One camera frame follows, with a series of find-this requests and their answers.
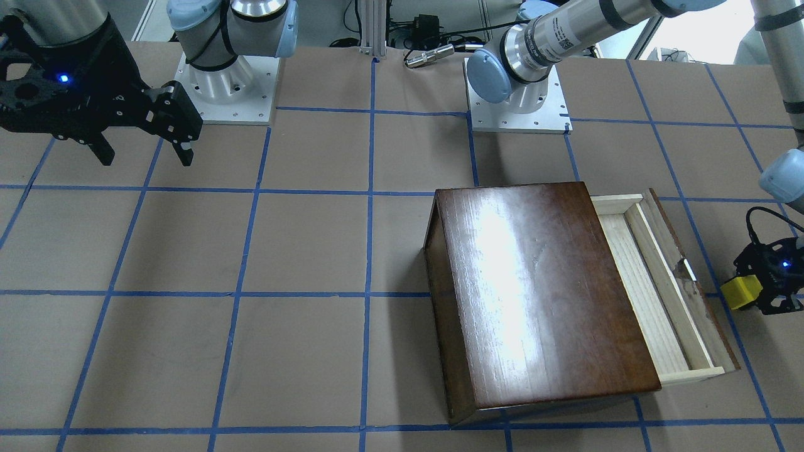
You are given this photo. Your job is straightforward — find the dark wooden drawer cabinet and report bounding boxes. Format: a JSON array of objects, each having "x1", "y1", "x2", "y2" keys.
[{"x1": 424, "y1": 182, "x2": 661, "y2": 428}]

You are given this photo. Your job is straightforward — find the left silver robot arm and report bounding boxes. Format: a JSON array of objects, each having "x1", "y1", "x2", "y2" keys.
[{"x1": 465, "y1": 1, "x2": 802, "y2": 212}]

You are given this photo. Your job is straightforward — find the aluminium frame post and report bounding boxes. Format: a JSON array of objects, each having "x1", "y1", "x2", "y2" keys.
[{"x1": 354, "y1": 1, "x2": 389, "y2": 62}]

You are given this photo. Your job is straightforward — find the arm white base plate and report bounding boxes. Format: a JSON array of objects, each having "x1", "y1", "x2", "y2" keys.
[
  {"x1": 175, "y1": 55, "x2": 284, "y2": 126},
  {"x1": 466, "y1": 67, "x2": 573, "y2": 134}
]

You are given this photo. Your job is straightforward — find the black power adapter brick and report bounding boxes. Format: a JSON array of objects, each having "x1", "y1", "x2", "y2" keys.
[{"x1": 410, "y1": 14, "x2": 440, "y2": 50}]

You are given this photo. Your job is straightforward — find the silver metal cylinder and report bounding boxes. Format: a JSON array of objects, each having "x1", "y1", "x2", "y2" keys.
[{"x1": 404, "y1": 44, "x2": 455, "y2": 69}]

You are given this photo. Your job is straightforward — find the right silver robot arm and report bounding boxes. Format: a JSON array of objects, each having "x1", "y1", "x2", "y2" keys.
[{"x1": 2, "y1": 1, "x2": 298, "y2": 107}]

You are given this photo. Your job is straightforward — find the wooden drawer with white handle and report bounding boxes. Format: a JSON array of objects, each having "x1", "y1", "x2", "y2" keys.
[{"x1": 592, "y1": 191, "x2": 741, "y2": 386}]

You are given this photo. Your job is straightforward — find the yellow cube block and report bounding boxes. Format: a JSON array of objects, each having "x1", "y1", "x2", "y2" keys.
[{"x1": 720, "y1": 274, "x2": 762, "y2": 311}]

